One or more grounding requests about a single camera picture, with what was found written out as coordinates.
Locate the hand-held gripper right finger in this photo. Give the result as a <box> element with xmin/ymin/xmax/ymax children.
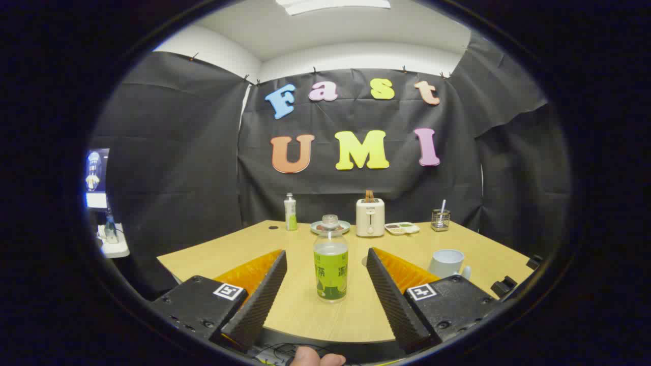
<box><xmin>366</xmin><ymin>247</ymin><xmax>502</xmax><ymax>355</ymax></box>

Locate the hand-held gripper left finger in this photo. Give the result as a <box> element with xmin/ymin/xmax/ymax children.
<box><xmin>150</xmin><ymin>249</ymin><xmax>288</xmax><ymax>353</ymax></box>

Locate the green label juice bottle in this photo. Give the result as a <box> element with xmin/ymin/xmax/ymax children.
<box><xmin>313</xmin><ymin>214</ymin><xmax>349</xmax><ymax>302</ymax></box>

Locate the pale blue cup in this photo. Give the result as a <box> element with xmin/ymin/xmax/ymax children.
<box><xmin>428</xmin><ymin>249</ymin><xmax>471</xmax><ymax>280</ymax></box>

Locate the white bottle with green label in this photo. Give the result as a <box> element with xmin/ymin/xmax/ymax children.
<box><xmin>284</xmin><ymin>193</ymin><xmax>298</xmax><ymax>232</ymax></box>

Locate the small spray bottle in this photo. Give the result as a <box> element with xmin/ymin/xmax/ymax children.
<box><xmin>104</xmin><ymin>208</ymin><xmax>119</xmax><ymax>243</ymax></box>

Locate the wooden table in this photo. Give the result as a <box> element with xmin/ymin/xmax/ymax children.
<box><xmin>157</xmin><ymin>220</ymin><xmax>535</xmax><ymax>344</ymax></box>

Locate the white divided tray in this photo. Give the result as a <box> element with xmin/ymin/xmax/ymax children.
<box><xmin>385</xmin><ymin>222</ymin><xmax>421</xmax><ymax>236</ymax></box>

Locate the cream toaster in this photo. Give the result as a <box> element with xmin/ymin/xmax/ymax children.
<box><xmin>356</xmin><ymin>197</ymin><xmax>386</xmax><ymax>238</ymax></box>

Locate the round pale green plate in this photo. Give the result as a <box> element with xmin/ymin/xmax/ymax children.
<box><xmin>311</xmin><ymin>220</ymin><xmax>351</xmax><ymax>235</ymax></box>

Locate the white side desk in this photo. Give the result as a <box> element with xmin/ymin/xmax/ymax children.
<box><xmin>97</xmin><ymin>224</ymin><xmax>130</xmax><ymax>259</ymax></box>

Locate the black backdrop cloth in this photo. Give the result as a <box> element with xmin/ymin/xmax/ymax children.
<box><xmin>89</xmin><ymin>30</ymin><xmax>573</xmax><ymax>300</ymax></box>

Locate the computer monitor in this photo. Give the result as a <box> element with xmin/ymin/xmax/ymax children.
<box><xmin>85</xmin><ymin>148</ymin><xmax>110</xmax><ymax>210</ymax></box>

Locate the ceiling light panel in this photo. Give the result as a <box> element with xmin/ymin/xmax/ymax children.
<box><xmin>276</xmin><ymin>0</ymin><xmax>391</xmax><ymax>16</ymax></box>

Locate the black cable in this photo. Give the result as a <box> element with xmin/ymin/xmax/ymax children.
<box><xmin>253</xmin><ymin>343</ymin><xmax>306</xmax><ymax>366</ymax></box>

